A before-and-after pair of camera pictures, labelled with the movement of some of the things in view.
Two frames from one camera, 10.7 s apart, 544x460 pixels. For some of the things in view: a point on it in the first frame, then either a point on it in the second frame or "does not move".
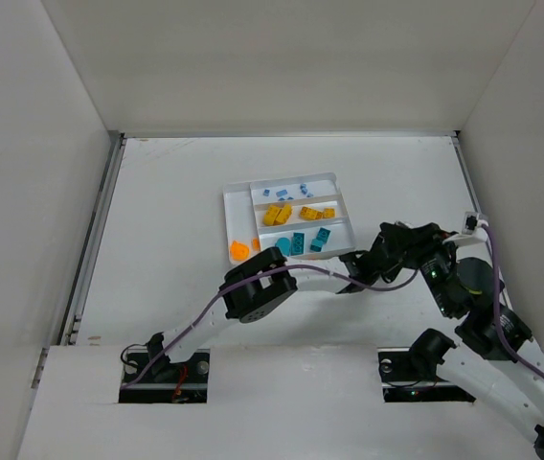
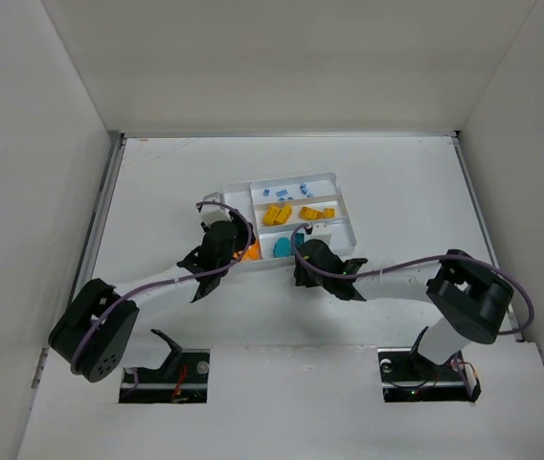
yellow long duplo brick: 310,213 does not move
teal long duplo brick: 297,243 does not move
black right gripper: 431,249 to 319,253
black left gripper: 363,266 to 241,235
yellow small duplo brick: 328,213 does not move
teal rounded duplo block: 284,245 does not move
